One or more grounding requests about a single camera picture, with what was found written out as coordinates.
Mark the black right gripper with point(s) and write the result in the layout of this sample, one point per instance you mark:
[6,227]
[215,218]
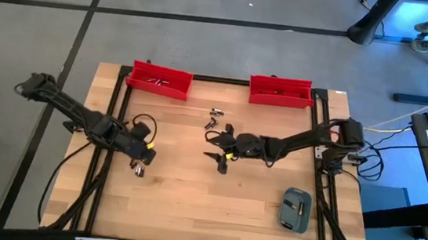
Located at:
[250,145]

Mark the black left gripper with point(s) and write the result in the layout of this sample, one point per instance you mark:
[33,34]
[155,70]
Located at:
[134,146]

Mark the small metal screws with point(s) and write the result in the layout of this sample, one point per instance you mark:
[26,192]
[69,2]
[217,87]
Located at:
[214,122]

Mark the red plastic bin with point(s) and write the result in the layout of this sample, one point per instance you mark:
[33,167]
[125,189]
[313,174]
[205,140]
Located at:
[161,91]
[279,100]

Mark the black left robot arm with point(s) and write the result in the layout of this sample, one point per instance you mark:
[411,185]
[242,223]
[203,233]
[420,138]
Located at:
[73,110]

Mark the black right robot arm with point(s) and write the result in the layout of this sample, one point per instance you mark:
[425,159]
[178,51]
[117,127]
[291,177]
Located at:
[302,140]

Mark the blue-grey plastic tray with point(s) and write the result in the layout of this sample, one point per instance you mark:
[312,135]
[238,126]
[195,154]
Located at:
[290,217]

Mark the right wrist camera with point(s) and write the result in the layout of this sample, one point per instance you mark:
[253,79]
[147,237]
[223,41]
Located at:
[225,141]

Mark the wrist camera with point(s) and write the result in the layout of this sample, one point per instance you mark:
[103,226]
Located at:
[225,141]
[142,130]

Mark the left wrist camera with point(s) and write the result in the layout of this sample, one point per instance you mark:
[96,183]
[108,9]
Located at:
[142,130]

